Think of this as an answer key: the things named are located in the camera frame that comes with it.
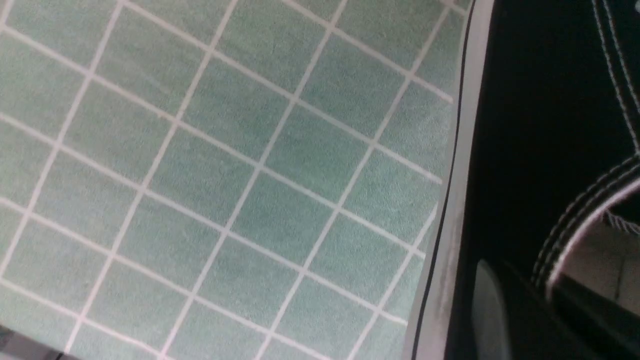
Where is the black canvas sneaker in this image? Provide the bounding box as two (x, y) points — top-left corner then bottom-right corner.
(402, 0), (640, 360)

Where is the green checked floor mat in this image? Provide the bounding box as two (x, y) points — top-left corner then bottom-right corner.
(0, 0), (471, 360)

